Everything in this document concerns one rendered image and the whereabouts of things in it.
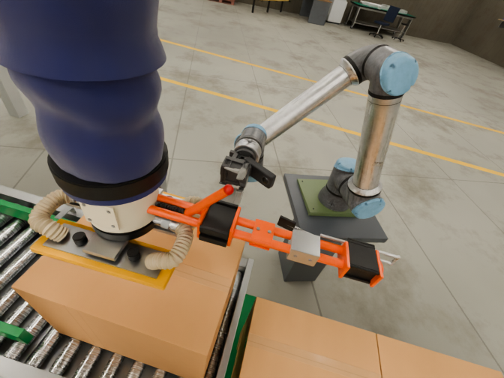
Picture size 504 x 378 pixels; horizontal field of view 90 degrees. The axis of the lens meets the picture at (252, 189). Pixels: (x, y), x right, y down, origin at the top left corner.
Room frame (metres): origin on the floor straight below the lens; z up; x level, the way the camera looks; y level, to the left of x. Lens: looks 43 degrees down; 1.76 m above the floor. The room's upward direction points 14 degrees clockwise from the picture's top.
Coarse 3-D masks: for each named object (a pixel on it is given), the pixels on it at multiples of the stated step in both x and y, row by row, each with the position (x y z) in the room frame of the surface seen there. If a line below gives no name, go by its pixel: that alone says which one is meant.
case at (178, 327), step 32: (192, 256) 0.46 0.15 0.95; (224, 256) 0.49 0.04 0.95; (32, 288) 0.25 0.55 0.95; (64, 288) 0.27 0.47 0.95; (96, 288) 0.29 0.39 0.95; (128, 288) 0.31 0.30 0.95; (192, 288) 0.36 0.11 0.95; (224, 288) 0.38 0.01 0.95; (64, 320) 0.23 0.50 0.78; (96, 320) 0.22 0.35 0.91; (128, 320) 0.22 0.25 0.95; (160, 320) 0.24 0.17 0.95; (192, 320) 0.26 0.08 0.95; (128, 352) 0.21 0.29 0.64; (160, 352) 0.20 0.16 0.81; (192, 352) 0.19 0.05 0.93
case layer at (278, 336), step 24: (264, 312) 0.50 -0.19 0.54; (288, 312) 0.53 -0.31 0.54; (264, 336) 0.40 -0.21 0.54; (288, 336) 0.42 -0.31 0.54; (312, 336) 0.45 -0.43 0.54; (336, 336) 0.47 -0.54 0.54; (360, 336) 0.50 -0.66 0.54; (384, 336) 0.53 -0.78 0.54; (240, 360) 0.32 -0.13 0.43; (264, 360) 0.31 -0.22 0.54; (288, 360) 0.33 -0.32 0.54; (312, 360) 0.35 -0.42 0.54; (336, 360) 0.38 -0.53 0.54; (360, 360) 0.40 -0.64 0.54; (384, 360) 0.42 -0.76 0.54; (408, 360) 0.45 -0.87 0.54; (432, 360) 0.47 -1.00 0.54; (456, 360) 0.50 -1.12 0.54
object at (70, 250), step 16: (64, 224) 0.35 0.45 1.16; (80, 224) 0.36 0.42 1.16; (48, 240) 0.29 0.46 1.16; (64, 240) 0.30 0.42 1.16; (80, 240) 0.30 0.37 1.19; (64, 256) 0.27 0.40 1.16; (80, 256) 0.27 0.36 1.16; (96, 256) 0.28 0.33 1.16; (128, 256) 0.29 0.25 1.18; (144, 256) 0.31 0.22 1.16; (112, 272) 0.26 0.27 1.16; (128, 272) 0.27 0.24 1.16; (144, 272) 0.27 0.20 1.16; (160, 272) 0.28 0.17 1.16; (160, 288) 0.25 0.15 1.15
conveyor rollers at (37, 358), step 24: (0, 216) 0.66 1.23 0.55; (0, 240) 0.54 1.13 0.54; (24, 240) 0.57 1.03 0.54; (0, 264) 0.44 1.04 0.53; (24, 264) 0.47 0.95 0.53; (0, 288) 0.35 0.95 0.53; (0, 312) 0.26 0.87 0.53; (24, 312) 0.28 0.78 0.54; (0, 336) 0.18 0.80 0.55; (48, 336) 0.22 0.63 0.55; (96, 360) 0.18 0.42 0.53; (120, 360) 0.20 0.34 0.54; (216, 360) 0.27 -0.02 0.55
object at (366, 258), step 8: (344, 248) 0.39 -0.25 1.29; (352, 248) 0.39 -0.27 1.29; (360, 248) 0.39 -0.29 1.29; (368, 248) 0.40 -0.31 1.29; (344, 256) 0.37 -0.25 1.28; (352, 256) 0.36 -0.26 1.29; (360, 256) 0.37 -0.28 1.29; (368, 256) 0.38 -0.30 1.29; (376, 256) 0.38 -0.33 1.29; (344, 264) 0.35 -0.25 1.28; (352, 264) 0.34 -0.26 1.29; (360, 264) 0.35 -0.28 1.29; (368, 264) 0.35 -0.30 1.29; (376, 264) 0.36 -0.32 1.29; (344, 272) 0.33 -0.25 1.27; (352, 272) 0.34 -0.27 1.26; (360, 272) 0.34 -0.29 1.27; (368, 272) 0.34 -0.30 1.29; (376, 272) 0.34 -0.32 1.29; (360, 280) 0.34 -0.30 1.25; (368, 280) 0.34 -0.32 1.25; (376, 280) 0.33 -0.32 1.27
